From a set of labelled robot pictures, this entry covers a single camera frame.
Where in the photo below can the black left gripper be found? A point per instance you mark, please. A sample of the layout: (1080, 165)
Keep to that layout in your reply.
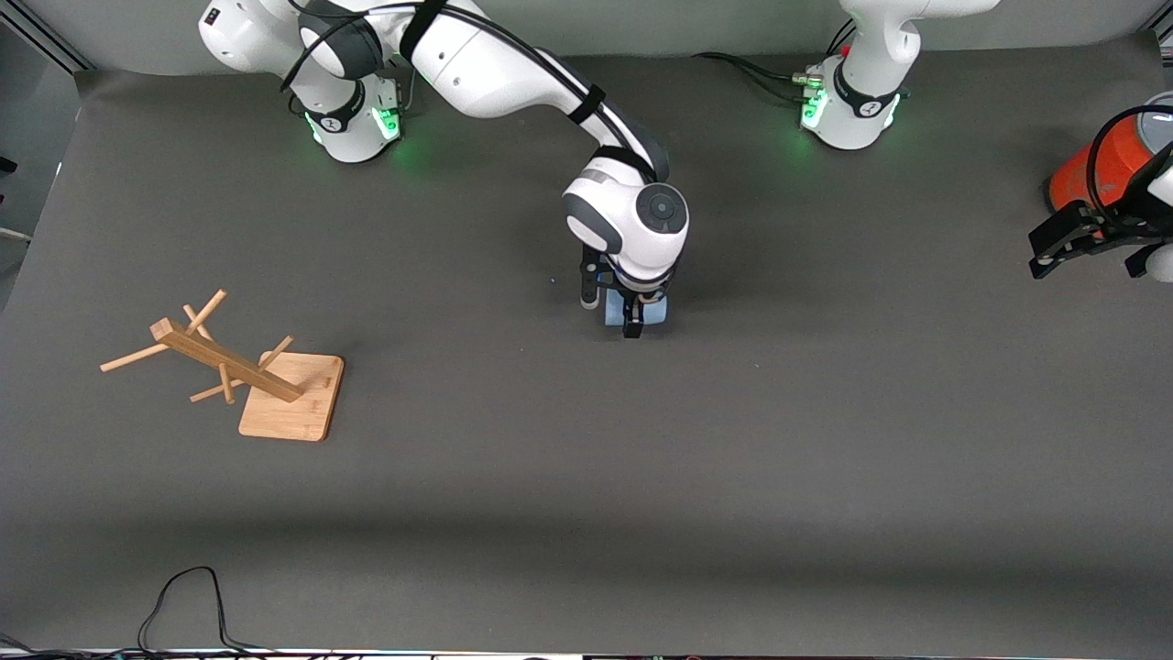
(1107, 227)

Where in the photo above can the dark grey table mat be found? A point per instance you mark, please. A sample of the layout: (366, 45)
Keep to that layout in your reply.
(586, 458)

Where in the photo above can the wooden cup rack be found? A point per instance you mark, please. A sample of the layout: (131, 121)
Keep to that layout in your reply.
(289, 403)

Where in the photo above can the light blue plastic cup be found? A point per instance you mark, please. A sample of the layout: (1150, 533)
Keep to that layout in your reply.
(655, 312)

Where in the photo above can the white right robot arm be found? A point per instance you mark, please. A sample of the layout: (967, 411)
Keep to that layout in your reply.
(495, 73)

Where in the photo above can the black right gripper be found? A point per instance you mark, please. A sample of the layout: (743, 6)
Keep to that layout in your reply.
(632, 306)

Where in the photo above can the orange cylindrical container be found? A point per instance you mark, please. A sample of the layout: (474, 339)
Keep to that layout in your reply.
(1123, 156)

